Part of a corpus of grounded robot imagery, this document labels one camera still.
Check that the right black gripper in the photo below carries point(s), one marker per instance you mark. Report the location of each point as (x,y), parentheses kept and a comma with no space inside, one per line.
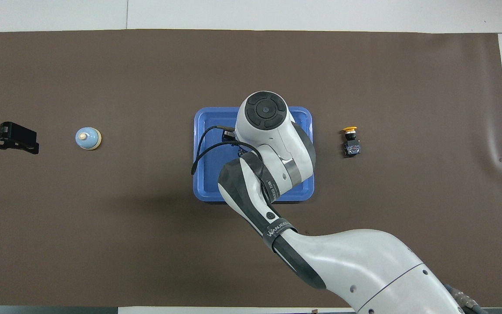
(228,134)

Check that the yellow mushroom push button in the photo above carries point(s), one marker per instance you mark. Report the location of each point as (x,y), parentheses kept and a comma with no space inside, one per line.
(351,146)

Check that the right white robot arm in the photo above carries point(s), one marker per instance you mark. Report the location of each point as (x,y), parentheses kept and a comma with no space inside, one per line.
(286,148)

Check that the blue plastic tray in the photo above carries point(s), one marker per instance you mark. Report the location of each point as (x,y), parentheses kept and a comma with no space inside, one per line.
(211,183)

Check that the light blue call bell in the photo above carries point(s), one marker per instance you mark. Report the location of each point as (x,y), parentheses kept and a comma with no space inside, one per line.
(88,138)

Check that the brown table mat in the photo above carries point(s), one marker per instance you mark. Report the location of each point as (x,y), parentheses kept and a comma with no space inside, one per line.
(103,244)

